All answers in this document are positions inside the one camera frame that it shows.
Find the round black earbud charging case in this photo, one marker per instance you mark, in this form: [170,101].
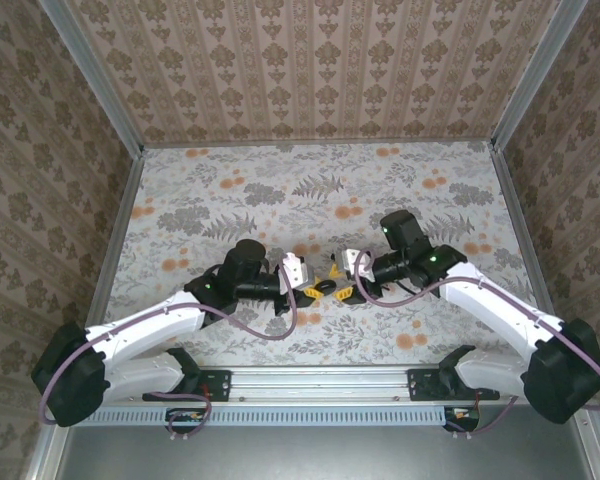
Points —
[326,286]

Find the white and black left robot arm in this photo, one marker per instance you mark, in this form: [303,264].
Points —
[145,320]

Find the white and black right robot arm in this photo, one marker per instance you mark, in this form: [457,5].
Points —
[500,305]

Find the black connector board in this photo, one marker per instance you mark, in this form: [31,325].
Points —
[185,417]
[462,417]

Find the grey metal panel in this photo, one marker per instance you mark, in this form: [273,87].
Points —
[320,455]

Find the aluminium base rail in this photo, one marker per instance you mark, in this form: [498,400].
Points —
[320,385]

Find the aluminium table side rail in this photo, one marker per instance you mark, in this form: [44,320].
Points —
[528,235]
[117,235]

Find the aluminium table back rail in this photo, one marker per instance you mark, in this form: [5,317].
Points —
[320,143]

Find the aluminium frame post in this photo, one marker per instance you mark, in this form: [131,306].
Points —
[94,75]
[535,75]

